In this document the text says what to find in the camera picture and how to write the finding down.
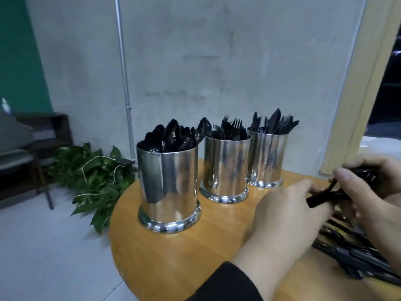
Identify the person's left hand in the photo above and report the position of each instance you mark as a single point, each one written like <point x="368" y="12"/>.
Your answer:
<point x="285" y="225"/>

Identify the person's right hand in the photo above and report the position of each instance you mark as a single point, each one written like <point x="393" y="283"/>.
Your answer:
<point x="376" y="210"/>

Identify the pile of black plastic cutlery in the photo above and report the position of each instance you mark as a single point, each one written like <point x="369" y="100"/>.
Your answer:
<point x="351" y="250"/>

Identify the black plastic fork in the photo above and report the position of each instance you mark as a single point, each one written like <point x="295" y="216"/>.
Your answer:
<point x="326" y="197"/>

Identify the bunch of black knives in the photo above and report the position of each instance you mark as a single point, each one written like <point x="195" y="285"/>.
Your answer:
<point x="272" y="123"/>

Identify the bunch of black forks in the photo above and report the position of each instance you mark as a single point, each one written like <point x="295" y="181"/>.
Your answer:
<point x="232" y="129"/>

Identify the bunch of black spoons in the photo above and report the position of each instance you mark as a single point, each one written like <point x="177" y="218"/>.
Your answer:
<point x="172" y="138"/>

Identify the person's left forearm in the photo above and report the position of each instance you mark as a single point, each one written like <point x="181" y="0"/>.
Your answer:
<point x="235" y="276"/>

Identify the black power adapter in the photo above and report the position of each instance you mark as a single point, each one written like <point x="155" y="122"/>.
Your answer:
<point x="124" y="161"/>

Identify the green leafy plant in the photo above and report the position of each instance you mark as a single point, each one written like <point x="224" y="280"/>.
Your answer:
<point x="94" y="185"/>

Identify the grey metal pipe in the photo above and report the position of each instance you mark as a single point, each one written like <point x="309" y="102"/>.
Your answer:
<point x="124" y="72"/>

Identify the dark wooden shelf unit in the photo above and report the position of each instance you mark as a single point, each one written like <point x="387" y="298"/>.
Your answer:
<point x="56" y="131"/>

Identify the grey upholstered chair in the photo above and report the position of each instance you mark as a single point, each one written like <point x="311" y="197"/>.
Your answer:
<point x="15" y="147"/>

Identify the white spray bottle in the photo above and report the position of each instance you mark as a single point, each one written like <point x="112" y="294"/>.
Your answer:
<point x="5" y="104"/>

